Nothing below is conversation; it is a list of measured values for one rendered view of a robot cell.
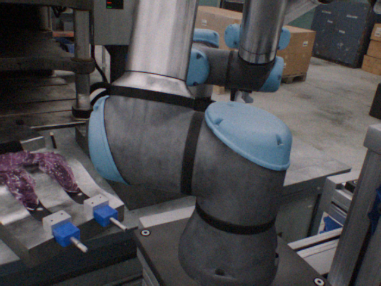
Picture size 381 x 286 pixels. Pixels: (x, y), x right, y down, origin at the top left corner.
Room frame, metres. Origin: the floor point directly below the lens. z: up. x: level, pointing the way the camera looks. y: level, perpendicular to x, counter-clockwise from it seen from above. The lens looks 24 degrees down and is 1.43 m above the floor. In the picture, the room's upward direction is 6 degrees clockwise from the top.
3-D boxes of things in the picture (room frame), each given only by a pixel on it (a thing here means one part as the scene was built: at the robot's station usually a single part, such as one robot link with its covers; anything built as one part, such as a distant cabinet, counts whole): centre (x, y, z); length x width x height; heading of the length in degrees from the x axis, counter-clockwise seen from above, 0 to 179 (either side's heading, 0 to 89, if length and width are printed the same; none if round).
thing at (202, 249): (0.47, -0.07, 1.09); 0.15 x 0.15 x 0.10
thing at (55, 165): (0.91, 0.43, 0.90); 0.26 x 0.18 x 0.08; 52
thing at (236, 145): (0.47, -0.06, 1.20); 0.13 x 0.12 x 0.14; 82
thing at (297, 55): (6.16, -0.94, 0.37); 1.20 x 0.82 x 0.74; 42
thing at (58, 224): (0.70, 0.25, 0.86); 0.13 x 0.05 x 0.05; 52
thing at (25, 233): (0.91, 0.44, 0.86); 0.50 x 0.26 x 0.11; 52
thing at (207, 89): (0.92, 0.00, 1.17); 0.08 x 0.08 x 0.05
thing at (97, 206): (0.78, 0.19, 0.86); 0.13 x 0.05 x 0.05; 52
